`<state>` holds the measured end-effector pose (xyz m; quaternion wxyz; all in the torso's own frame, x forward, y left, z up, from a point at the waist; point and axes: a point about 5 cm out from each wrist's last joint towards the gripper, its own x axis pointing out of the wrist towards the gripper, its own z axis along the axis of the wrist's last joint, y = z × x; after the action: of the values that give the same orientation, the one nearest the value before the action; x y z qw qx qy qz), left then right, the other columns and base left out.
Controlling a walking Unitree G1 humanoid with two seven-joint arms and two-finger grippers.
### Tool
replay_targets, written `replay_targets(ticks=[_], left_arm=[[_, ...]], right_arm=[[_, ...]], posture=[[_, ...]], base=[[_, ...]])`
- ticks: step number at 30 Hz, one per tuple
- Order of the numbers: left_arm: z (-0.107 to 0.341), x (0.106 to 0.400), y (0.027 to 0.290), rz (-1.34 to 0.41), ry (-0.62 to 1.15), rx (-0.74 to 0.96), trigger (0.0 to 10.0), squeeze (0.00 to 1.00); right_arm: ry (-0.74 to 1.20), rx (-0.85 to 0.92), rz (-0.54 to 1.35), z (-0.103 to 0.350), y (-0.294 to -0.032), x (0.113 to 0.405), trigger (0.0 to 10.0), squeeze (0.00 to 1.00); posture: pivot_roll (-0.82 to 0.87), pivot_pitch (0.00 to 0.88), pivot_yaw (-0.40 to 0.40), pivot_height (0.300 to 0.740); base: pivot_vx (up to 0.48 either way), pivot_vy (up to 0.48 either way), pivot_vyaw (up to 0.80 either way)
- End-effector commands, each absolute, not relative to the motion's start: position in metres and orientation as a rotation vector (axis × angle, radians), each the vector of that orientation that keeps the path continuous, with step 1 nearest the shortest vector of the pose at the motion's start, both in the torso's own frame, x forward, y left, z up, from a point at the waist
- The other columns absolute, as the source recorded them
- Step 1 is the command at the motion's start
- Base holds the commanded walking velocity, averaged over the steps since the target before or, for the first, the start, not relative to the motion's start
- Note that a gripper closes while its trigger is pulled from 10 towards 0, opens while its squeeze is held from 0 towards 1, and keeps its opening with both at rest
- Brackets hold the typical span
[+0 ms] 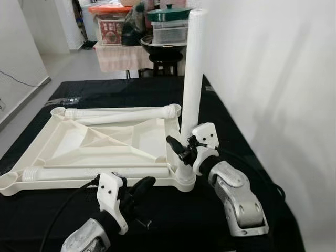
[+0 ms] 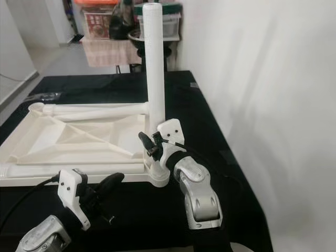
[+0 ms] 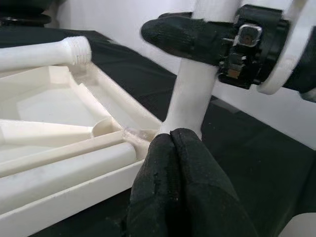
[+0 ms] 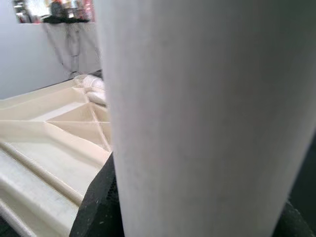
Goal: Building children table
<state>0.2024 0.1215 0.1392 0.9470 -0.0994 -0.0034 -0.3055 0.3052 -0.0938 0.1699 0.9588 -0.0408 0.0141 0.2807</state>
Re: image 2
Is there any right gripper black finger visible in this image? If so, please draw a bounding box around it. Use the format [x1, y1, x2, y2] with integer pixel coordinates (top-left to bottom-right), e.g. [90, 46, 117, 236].
[138, 132, 157, 154]

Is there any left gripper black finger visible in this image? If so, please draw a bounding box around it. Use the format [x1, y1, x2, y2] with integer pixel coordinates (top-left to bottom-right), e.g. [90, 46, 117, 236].
[96, 172, 125, 196]

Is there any white plastic table leg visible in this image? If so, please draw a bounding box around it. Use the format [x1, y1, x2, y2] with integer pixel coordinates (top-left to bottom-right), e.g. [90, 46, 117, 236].
[3, 163, 145, 179]
[66, 109, 150, 124]
[42, 102, 150, 117]
[142, 3, 167, 169]

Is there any white plastic table top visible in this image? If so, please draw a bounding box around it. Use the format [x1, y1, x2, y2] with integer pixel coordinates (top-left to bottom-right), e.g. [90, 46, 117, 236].
[0, 101, 170, 188]

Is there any black table cloth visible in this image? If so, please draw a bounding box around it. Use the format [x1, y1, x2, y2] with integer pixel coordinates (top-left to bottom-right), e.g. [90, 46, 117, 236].
[0, 71, 274, 252]

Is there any black round stool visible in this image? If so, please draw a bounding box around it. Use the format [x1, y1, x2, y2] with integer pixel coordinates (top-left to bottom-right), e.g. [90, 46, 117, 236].
[139, 47, 174, 73]

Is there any beige cloth covered table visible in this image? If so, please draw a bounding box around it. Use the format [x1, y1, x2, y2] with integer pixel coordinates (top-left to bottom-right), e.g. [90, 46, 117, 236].
[81, 37, 142, 67]

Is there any black wok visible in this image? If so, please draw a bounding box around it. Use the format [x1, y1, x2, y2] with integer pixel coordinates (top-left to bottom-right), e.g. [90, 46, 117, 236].
[129, 29, 176, 53]

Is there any clear plastic bag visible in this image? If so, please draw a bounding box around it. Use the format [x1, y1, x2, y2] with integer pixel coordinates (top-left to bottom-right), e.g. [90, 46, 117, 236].
[31, 92, 65, 103]

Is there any clear plastic storage container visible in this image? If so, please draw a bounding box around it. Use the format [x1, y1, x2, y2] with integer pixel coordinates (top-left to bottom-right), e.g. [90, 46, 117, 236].
[138, 14, 182, 38]

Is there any red patterned box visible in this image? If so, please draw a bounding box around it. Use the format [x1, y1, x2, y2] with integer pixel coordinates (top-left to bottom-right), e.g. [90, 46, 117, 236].
[84, 6, 111, 38]

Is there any dark green lid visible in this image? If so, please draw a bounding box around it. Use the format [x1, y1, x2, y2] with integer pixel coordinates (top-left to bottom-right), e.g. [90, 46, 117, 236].
[134, 3, 182, 15]

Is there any orange plastic lid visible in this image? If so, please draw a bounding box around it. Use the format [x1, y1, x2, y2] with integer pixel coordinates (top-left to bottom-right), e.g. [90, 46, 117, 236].
[73, 0, 119, 7]

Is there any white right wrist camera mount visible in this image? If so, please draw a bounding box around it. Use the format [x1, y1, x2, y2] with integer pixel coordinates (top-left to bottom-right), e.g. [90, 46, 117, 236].
[157, 119, 186, 169]

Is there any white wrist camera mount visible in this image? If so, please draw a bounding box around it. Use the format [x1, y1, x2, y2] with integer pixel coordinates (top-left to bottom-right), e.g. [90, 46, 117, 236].
[58, 168, 91, 232]
[157, 119, 186, 169]

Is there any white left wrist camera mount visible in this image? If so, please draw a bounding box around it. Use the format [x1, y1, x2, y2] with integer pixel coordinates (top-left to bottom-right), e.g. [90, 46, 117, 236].
[58, 168, 91, 232]

